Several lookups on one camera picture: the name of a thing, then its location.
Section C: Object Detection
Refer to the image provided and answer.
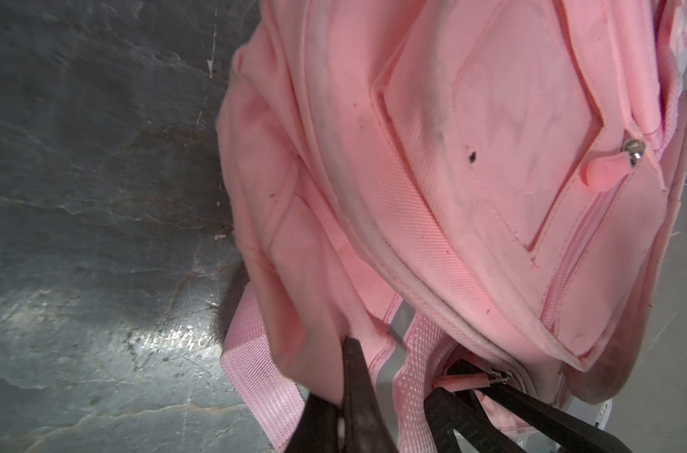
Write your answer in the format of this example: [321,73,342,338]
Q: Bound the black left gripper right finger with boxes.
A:
[343,338,397,453]

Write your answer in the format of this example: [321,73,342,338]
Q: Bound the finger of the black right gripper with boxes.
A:
[424,388,524,453]
[446,360,630,452]

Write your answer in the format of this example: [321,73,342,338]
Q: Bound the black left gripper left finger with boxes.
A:
[285,394,340,453]

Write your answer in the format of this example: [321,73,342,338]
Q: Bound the pink school backpack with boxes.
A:
[216,1,687,452]

